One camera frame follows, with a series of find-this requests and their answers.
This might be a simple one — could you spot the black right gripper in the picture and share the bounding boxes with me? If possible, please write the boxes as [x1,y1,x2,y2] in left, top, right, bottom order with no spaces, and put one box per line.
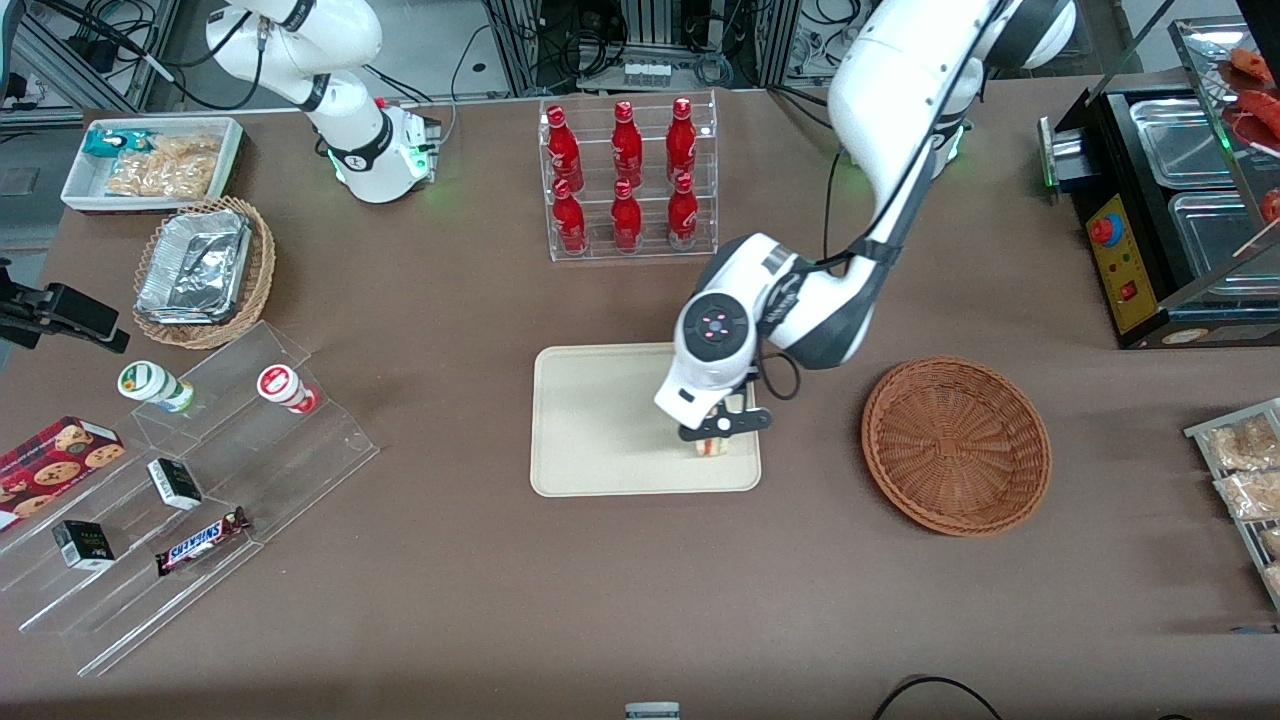
[0,260,132,355]

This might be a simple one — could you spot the triangular sandwich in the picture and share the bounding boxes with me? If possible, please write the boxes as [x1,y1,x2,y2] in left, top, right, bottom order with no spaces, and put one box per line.
[694,394,754,460]

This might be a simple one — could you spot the beige plastic tray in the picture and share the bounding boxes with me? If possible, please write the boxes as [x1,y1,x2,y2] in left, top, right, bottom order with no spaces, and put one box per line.
[529,340,763,499]

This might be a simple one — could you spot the oval light wicker basket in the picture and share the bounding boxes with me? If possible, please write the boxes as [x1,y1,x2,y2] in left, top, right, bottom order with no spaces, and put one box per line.
[131,195,277,351]

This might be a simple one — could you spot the round brown wicker basket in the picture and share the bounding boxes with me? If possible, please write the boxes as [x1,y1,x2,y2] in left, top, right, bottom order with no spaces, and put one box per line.
[861,355,1053,539]

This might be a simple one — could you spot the tray of packaged snacks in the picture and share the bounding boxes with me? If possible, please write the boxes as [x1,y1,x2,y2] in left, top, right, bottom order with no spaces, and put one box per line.
[1184,397,1280,614]

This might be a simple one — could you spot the green lidded yogurt cup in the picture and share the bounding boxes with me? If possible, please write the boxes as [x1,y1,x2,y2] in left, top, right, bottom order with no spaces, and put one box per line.
[117,360,197,414]

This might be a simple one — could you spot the aluminium foil containers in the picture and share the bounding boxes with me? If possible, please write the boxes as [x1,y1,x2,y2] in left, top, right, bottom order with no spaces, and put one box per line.
[135,208,254,326]

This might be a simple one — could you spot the white rectangular bin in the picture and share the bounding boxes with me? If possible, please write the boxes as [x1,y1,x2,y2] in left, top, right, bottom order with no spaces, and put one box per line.
[61,116,245,215]

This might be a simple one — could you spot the red cookie box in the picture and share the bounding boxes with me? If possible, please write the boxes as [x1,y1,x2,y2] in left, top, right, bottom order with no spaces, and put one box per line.
[0,415,127,532]

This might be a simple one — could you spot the clear bag of crackers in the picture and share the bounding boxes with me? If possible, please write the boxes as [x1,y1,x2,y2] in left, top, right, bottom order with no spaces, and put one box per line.
[104,134,223,199]

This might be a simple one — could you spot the small black box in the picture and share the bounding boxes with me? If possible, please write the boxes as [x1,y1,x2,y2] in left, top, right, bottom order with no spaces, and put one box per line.
[146,457,204,512]
[51,519,117,572]

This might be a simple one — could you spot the teal snack packet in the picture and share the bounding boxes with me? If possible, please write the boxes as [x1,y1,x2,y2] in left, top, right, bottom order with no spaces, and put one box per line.
[82,129,158,161]

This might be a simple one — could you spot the red cola bottle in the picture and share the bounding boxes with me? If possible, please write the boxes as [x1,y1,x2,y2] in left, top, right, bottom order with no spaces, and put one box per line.
[610,178,644,254]
[611,100,645,189]
[546,105,585,194]
[666,96,698,187]
[667,172,701,252]
[552,178,588,255]

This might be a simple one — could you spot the red lidded yogurt cup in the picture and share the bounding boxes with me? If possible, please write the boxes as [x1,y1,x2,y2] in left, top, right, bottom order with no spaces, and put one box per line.
[256,364,320,416]

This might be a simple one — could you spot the clear acrylic bottle rack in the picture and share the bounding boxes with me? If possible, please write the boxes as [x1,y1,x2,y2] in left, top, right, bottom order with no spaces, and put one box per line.
[539,89,720,264]

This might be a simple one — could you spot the snickers chocolate bar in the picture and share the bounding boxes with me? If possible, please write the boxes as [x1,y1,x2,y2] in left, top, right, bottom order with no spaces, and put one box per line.
[154,506,252,578]

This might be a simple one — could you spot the clear acrylic tiered stand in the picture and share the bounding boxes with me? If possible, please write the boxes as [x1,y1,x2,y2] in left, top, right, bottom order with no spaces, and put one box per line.
[0,319,382,679]

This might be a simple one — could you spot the black power adapter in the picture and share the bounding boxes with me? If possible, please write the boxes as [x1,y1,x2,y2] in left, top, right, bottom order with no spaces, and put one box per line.
[67,34,120,74]

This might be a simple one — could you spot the black food warmer machine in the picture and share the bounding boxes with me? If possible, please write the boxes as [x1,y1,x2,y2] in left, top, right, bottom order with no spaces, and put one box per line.
[1038,14,1280,352]

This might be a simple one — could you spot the steel food pan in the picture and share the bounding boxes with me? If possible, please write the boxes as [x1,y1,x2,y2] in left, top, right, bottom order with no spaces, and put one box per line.
[1167,189,1280,303]
[1128,96,1247,191]

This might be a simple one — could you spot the red sausage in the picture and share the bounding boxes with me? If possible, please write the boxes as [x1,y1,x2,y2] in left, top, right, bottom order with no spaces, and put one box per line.
[1224,88,1280,153]

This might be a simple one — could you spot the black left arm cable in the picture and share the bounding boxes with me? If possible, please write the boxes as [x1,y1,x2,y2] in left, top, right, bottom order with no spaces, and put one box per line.
[752,150,901,403]

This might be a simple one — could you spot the black cable loop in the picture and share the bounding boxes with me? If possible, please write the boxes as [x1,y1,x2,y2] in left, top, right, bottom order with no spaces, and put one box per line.
[869,675,1004,720]

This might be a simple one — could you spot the aluminium frame rack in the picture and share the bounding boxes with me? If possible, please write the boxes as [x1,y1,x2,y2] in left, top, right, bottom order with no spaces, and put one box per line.
[483,0,803,93]

